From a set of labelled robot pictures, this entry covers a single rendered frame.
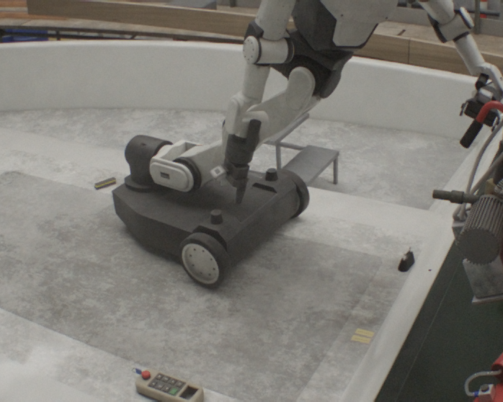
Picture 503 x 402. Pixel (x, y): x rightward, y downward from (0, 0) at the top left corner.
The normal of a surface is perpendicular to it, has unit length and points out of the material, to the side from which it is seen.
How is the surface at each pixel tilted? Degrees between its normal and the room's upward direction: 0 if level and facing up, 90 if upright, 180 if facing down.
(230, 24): 90
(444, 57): 90
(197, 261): 90
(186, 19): 90
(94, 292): 0
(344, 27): 111
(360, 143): 0
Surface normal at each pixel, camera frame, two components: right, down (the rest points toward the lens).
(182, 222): -0.06, -0.87
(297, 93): -0.56, 0.44
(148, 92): -0.21, 0.49
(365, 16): 0.40, 0.71
